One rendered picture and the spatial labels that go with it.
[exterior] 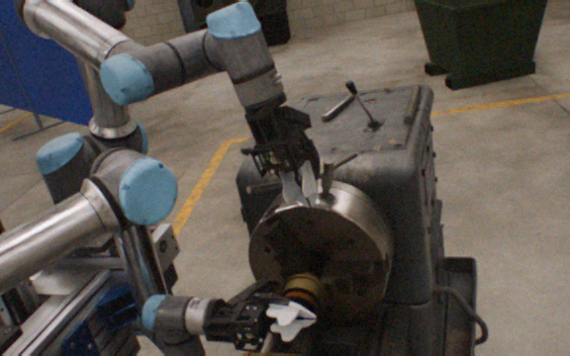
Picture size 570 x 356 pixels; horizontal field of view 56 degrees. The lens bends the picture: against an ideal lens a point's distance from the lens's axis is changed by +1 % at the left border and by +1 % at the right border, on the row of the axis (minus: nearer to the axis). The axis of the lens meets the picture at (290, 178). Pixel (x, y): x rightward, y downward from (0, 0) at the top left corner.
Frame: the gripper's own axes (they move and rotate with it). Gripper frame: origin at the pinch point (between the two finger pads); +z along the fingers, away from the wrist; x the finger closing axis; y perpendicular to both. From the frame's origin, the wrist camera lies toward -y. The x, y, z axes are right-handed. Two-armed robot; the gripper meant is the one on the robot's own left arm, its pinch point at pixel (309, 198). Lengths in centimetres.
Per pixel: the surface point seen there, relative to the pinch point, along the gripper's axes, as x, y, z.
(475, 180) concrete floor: -3, -266, 133
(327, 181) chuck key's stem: -1.6, -14.3, 3.5
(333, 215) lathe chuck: -1.4, -10.9, 9.7
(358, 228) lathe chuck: 2.6, -10.9, 13.8
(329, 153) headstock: -6.3, -33.1, 4.5
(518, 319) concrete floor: 15, -125, 136
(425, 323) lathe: 4, -27, 53
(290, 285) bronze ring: -11.0, 0.0, 17.7
